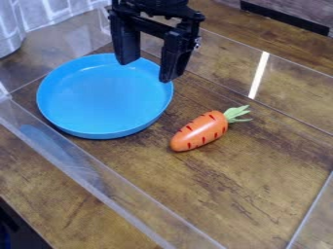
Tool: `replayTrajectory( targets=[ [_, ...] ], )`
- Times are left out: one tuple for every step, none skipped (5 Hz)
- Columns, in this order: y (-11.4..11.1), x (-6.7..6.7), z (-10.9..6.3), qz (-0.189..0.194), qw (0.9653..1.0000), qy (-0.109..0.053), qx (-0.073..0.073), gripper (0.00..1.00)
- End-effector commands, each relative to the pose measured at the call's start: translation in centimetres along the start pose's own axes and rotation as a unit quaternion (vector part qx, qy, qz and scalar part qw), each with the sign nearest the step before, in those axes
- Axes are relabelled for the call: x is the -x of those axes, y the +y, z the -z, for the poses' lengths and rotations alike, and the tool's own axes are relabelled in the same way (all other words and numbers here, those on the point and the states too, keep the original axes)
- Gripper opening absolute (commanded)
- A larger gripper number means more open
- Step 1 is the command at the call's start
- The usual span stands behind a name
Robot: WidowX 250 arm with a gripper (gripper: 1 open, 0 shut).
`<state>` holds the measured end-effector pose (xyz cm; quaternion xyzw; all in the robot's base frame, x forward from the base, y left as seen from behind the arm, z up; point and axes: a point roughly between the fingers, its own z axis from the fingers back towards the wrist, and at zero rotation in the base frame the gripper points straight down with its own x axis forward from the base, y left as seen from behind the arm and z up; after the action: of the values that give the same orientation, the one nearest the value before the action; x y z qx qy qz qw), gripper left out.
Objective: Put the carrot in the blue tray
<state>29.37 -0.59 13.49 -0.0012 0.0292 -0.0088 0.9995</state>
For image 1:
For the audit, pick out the blue round tray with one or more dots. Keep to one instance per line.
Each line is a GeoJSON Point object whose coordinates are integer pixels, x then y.
{"type": "Point", "coordinates": [95, 99]}

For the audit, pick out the orange toy carrot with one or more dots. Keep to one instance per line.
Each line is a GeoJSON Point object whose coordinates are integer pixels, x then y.
{"type": "Point", "coordinates": [206, 128]}

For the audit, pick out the white grey curtain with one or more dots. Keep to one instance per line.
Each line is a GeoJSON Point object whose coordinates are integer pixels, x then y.
{"type": "Point", "coordinates": [26, 15]}

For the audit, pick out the clear acrylic barrier wall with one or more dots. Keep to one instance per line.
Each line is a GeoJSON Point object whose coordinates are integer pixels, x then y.
{"type": "Point", "coordinates": [252, 191]}

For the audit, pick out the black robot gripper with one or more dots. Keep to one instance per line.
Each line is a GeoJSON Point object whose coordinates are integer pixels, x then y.
{"type": "Point", "coordinates": [128, 24]}

